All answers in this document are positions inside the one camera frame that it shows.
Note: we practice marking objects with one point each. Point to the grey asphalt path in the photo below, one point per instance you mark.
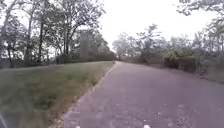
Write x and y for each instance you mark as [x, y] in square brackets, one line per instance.
[146, 93]

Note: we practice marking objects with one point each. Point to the grass verge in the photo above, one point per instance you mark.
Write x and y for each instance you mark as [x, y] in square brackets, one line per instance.
[43, 86]

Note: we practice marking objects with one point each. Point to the row of trees and bushes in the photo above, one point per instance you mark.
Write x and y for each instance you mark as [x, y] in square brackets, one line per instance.
[186, 50]

